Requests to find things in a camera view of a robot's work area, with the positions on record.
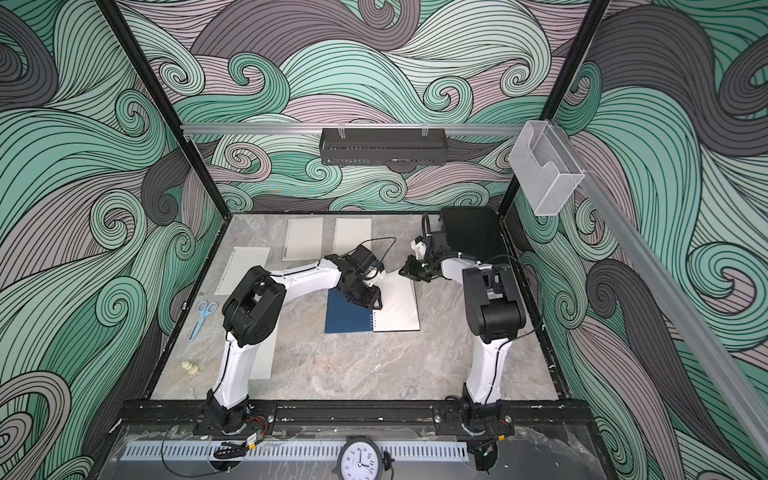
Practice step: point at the torn lined notebook page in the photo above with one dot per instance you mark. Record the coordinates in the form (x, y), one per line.
(241, 260)

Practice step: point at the clear acrylic wall holder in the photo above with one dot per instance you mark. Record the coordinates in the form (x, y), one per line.
(545, 163)

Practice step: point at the aluminium wall rail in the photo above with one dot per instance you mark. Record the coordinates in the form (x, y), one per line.
(276, 128)

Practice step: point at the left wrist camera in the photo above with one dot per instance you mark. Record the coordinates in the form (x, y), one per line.
(365, 263)

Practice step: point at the round analog clock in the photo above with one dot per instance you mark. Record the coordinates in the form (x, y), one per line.
(359, 459)

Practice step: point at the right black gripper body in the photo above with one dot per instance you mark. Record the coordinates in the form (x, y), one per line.
(423, 267)

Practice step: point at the black wall-mounted tray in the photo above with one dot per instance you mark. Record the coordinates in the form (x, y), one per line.
(383, 147)

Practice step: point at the blue cover notebook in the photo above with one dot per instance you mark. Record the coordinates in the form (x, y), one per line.
(399, 310)

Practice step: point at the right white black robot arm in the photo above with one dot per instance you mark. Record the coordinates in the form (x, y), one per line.
(495, 315)

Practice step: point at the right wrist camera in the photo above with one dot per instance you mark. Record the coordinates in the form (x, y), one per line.
(431, 244)

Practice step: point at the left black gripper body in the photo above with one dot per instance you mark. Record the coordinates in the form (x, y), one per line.
(362, 289)

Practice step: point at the small yellow-green object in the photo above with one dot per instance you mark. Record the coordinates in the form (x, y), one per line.
(190, 367)

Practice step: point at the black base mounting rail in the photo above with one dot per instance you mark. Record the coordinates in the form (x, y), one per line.
(283, 418)

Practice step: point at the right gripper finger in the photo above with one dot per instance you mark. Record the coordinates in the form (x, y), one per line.
(407, 269)
(416, 278)

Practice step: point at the blue handled scissors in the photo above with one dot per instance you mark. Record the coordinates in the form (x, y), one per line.
(204, 310)

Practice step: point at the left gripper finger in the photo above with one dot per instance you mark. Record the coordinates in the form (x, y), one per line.
(372, 299)
(362, 300)

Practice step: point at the white slotted cable duct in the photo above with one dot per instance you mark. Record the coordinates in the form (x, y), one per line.
(418, 451)

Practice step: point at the right side aluminium rail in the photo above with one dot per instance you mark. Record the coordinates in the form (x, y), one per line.
(746, 403)

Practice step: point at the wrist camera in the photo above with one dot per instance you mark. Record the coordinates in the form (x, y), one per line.
(431, 244)
(365, 263)

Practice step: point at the black hard case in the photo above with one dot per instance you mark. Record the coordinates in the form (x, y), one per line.
(473, 233)

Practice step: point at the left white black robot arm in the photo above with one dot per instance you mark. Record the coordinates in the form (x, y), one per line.
(251, 313)

